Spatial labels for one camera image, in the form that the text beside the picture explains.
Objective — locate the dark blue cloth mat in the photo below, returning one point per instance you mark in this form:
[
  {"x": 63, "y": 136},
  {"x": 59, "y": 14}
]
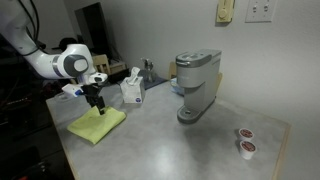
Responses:
[{"x": 151, "y": 82}]

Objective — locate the grey pod coffee maker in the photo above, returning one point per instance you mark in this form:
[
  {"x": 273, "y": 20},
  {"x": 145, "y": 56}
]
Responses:
[{"x": 197, "y": 74}]

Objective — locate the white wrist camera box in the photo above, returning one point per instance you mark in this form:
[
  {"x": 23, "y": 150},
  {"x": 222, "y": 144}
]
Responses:
[{"x": 72, "y": 90}]

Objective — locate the glass jar with metal tools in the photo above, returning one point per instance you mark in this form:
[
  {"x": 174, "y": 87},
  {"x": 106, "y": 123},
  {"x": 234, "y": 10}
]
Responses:
[{"x": 148, "y": 72}]

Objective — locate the beige wall thermostat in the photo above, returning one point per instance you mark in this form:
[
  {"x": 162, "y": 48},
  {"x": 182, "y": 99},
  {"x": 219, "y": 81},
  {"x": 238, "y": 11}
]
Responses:
[{"x": 225, "y": 10}]

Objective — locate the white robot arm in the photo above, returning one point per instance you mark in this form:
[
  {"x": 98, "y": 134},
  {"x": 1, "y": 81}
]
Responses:
[{"x": 74, "y": 62}]

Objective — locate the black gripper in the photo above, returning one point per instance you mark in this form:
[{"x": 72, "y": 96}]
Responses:
[{"x": 91, "y": 92}]

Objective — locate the grey tissue box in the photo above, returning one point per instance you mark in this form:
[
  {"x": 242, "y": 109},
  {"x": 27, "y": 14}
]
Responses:
[{"x": 133, "y": 91}]

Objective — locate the wooden chair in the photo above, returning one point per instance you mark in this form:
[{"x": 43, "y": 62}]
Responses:
[{"x": 101, "y": 64}]

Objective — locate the white light switch plate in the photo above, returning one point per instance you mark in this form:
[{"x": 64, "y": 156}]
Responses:
[{"x": 260, "y": 11}]

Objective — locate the coffee pod far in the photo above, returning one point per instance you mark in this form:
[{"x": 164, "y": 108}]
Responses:
[{"x": 245, "y": 134}]

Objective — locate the coffee pod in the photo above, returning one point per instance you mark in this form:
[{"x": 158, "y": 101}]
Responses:
[
  {"x": 245, "y": 134},
  {"x": 247, "y": 149}
]

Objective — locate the yellow-green microfiber towel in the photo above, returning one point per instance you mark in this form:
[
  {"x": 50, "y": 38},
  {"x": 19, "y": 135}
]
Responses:
[{"x": 93, "y": 126}]

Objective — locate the white tissue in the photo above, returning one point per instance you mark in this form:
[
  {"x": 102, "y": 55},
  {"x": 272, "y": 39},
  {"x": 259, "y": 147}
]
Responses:
[{"x": 134, "y": 75}]

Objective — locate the coffee pod near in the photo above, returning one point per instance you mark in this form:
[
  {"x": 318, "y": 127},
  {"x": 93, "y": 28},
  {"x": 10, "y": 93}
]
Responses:
[{"x": 247, "y": 149}]

